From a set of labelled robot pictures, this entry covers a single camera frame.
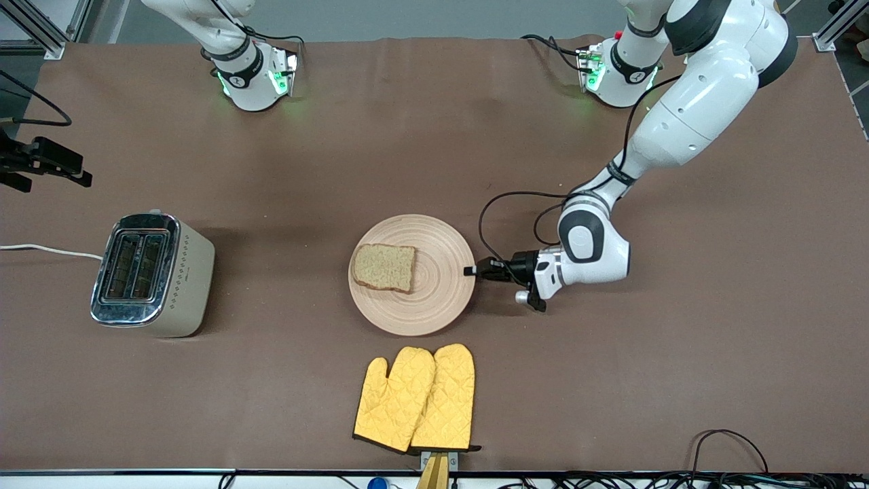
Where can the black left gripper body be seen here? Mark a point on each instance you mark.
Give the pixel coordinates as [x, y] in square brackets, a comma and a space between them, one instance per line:
[521, 266]

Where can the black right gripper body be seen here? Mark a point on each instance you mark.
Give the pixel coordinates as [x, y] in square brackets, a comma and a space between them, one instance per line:
[13, 163]

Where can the round wooden plate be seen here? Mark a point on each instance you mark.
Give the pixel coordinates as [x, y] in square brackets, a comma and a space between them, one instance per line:
[434, 299]

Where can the brown bread slice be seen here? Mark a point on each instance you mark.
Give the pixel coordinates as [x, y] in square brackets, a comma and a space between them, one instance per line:
[385, 268]

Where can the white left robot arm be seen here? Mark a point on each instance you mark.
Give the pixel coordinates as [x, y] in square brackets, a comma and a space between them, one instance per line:
[699, 109]

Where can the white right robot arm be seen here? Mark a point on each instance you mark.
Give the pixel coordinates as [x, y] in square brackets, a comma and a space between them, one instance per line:
[251, 88]

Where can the beige and chrome toaster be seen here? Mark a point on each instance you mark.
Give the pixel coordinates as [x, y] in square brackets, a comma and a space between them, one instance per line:
[190, 299]

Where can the yellow quilted oven mitt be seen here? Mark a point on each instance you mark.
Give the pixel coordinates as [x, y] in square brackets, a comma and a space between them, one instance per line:
[448, 401]
[394, 401]

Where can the table cover mat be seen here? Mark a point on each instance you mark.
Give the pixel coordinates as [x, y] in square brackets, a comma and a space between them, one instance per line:
[271, 170]

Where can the blue round knob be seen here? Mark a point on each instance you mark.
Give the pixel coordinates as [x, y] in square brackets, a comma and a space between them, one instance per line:
[377, 484]

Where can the aluminium frame profile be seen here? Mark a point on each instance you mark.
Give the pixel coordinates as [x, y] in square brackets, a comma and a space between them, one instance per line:
[53, 49]
[825, 42]

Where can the grey metal table bracket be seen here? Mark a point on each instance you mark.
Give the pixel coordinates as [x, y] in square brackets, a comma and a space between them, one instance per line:
[451, 459]

